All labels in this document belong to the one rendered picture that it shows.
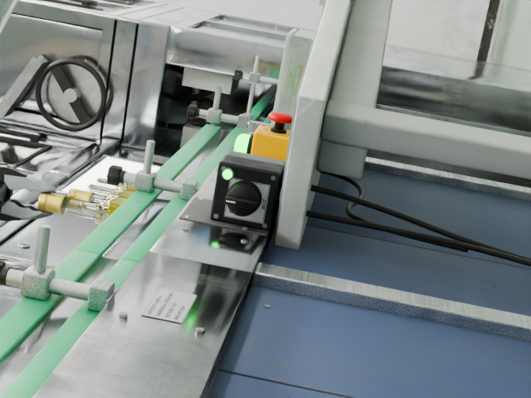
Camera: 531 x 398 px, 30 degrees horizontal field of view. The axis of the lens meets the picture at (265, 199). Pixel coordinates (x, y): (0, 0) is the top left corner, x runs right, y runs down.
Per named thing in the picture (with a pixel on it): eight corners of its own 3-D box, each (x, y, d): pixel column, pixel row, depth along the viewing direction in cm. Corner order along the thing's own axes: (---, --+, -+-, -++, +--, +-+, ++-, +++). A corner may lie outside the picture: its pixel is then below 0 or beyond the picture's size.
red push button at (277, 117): (266, 129, 159) (270, 109, 158) (291, 134, 159) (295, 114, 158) (264, 134, 155) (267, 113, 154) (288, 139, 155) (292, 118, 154)
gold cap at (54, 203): (65, 212, 179) (43, 207, 179) (68, 193, 178) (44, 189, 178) (60, 217, 175) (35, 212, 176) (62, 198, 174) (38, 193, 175)
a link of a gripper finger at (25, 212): (61, 205, 182) (14, 188, 183) (50, 213, 177) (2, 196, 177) (57, 220, 183) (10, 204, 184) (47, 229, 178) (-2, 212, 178)
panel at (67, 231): (224, 188, 266) (102, 164, 268) (226, 178, 265) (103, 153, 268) (146, 302, 179) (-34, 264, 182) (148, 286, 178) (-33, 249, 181)
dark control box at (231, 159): (279, 217, 135) (219, 205, 136) (289, 161, 133) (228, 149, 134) (273, 233, 127) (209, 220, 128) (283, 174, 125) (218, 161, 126)
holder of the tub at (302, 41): (312, 158, 221) (278, 151, 222) (335, 35, 214) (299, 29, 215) (306, 174, 205) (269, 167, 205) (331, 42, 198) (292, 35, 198)
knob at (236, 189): (258, 217, 127) (255, 224, 124) (224, 210, 127) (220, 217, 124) (264, 183, 126) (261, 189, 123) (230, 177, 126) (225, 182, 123)
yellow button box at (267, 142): (296, 174, 162) (252, 165, 162) (304, 129, 160) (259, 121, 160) (292, 183, 155) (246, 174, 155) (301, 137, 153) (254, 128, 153)
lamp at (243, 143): (252, 159, 161) (234, 156, 161) (257, 133, 159) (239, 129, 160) (248, 165, 156) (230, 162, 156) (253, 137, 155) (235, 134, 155)
